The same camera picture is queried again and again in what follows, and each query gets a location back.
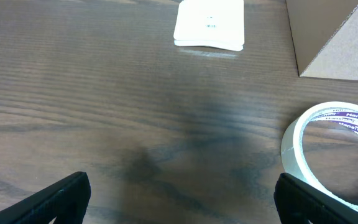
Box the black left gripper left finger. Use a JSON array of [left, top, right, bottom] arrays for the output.
[[0, 172, 91, 224]]

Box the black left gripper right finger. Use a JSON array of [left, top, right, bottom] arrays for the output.
[[273, 173, 358, 224]]

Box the open cardboard box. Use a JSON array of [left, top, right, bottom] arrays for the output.
[[286, 0, 358, 81]]

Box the yellow sticky note pad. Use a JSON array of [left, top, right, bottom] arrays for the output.
[[173, 0, 245, 52]]

